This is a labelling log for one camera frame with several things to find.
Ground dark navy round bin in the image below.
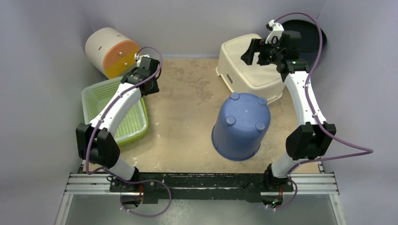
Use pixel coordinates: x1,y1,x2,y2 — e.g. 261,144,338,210
282,19,320,67

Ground cream perforated plastic basket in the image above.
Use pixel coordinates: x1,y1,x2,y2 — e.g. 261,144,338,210
215,33,285,104

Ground white green strainer tray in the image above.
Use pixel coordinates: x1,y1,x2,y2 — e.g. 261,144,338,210
81,76,149,139

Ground large blue plastic bucket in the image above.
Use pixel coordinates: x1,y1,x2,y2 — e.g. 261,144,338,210
211,92,271,161

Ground lime green tray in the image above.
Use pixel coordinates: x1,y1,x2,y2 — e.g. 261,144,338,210
115,98,149,146

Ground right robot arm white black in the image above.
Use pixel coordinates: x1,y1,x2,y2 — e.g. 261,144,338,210
241,30,336,191

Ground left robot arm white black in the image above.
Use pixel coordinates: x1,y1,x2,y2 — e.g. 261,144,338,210
76,56,162,192

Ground white cylindrical drawer box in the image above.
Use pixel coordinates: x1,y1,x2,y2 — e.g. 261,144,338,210
84,27,140,79

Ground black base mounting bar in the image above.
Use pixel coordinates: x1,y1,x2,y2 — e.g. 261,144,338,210
107,172,294,205

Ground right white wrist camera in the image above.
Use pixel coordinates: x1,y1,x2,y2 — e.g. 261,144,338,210
265,20,284,44

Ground aluminium rail frame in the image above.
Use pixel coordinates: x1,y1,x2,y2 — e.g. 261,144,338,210
56,163,346,225

